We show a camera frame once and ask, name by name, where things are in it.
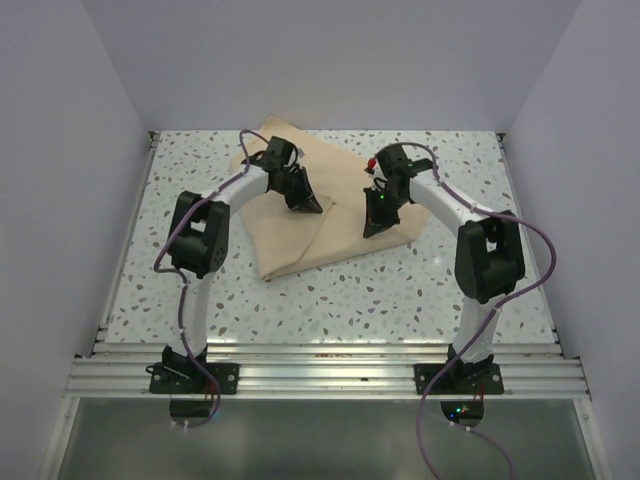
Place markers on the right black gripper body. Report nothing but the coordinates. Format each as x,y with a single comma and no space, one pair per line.
400,199

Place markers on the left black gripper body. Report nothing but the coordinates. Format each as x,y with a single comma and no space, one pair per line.
277,189

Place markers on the beige cloth mat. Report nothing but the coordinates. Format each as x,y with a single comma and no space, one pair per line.
286,242

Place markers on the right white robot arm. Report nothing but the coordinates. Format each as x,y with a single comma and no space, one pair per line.
489,257

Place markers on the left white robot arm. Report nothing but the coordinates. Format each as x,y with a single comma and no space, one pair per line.
197,245

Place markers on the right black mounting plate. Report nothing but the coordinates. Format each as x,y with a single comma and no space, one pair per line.
455,382

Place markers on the black mounting plate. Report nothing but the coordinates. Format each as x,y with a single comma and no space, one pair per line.
455,382
165,381

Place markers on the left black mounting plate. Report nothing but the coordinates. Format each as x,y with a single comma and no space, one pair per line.
165,381

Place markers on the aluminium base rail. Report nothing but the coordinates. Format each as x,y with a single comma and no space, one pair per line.
329,371

